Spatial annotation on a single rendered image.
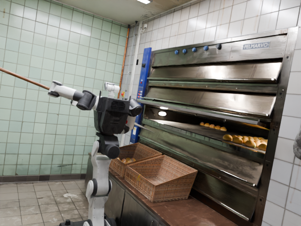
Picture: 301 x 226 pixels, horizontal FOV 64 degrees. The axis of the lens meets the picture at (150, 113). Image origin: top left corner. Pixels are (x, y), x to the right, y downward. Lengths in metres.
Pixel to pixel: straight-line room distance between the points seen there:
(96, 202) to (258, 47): 1.85
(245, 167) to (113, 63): 2.71
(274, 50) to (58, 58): 2.82
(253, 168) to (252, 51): 0.93
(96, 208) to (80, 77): 2.19
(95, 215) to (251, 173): 1.32
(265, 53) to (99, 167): 1.63
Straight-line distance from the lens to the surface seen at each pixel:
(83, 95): 2.03
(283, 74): 1.97
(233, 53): 2.31
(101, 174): 2.16
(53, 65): 3.77
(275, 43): 2.09
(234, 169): 2.12
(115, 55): 4.05
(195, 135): 2.44
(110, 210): 2.82
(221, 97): 2.27
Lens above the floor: 1.44
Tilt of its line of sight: 3 degrees down
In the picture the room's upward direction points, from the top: 9 degrees clockwise
